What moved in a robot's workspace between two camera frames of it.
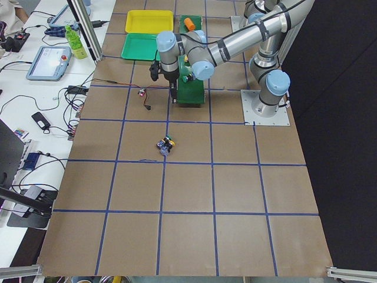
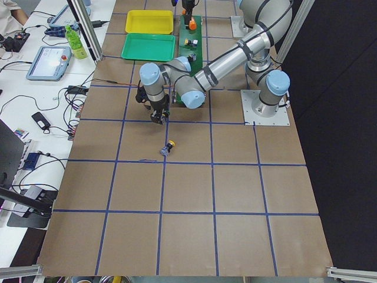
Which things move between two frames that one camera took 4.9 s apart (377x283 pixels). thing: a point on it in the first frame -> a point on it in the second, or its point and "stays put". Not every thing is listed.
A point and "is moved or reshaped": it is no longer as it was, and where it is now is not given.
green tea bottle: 78,51 stays put
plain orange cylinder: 189,23 is moved or reshaped
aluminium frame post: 86,29 stays put
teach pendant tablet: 50,63 stays put
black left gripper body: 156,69 -> 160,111
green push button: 164,144 -> 165,112
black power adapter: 76,89 stays put
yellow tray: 145,21 stays put
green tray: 141,46 stays put
